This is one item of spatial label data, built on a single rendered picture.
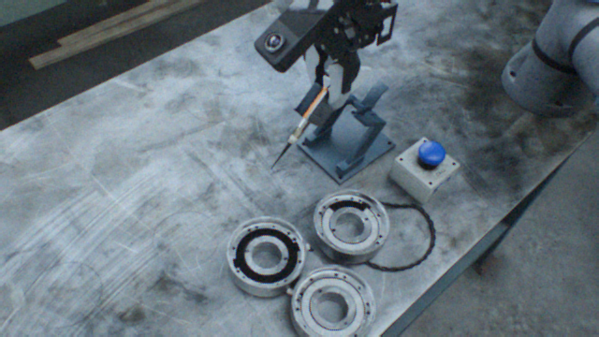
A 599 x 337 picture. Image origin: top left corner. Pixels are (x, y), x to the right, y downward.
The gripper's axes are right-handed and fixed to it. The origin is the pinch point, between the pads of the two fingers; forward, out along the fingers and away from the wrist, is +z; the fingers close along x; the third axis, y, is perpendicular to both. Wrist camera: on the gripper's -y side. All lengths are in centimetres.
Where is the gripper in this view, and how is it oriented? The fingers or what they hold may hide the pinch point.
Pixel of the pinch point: (323, 97)
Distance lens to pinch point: 74.0
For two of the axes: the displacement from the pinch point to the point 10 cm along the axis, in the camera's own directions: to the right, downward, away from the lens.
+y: 7.9, -4.7, 3.8
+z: -0.2, 6.1, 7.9
